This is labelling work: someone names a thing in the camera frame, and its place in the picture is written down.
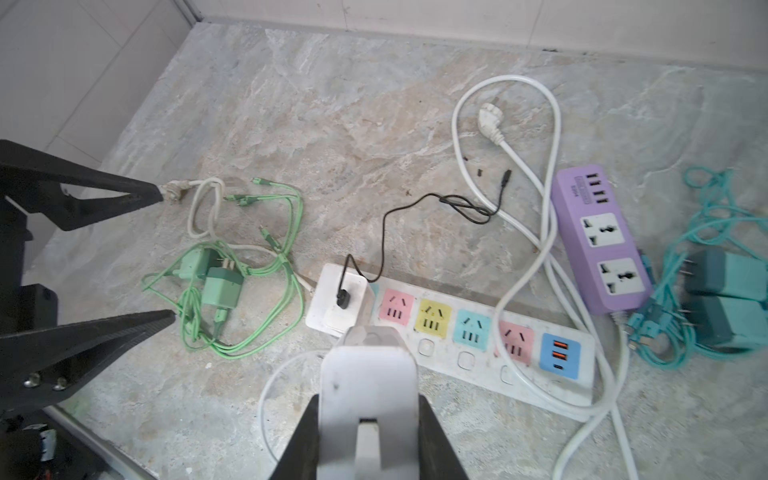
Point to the teal charger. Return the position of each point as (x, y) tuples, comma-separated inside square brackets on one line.
[(714, 271), (726, 322)]

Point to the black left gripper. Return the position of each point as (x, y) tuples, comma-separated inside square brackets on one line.
[(43, 364)]

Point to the white multicolour power strip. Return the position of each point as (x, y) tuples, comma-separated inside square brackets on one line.
[(452, 336)]

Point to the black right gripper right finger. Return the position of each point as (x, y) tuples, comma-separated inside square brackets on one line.
[(437, 458)]

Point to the purple power strip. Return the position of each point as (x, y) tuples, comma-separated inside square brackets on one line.
[(601, 250)]

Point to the light green cube charger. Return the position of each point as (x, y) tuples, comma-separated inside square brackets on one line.
[(195, 264)]

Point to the light green charger block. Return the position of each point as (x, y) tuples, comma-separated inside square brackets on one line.
[(221, 290)]

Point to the teal charger upper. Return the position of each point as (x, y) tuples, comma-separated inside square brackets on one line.
[(714, 271)]

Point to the white square charger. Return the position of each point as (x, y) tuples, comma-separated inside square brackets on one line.
[(368, 407)]

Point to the teal charger lower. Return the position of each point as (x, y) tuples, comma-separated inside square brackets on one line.
[(726, 322)]

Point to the white cube charger black plug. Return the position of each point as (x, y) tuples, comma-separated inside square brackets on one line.
[(342, 300)]

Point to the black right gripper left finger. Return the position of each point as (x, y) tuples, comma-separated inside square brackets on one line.
[(300, 459)]

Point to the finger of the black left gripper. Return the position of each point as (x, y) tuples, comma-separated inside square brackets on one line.
[(70, 195)]

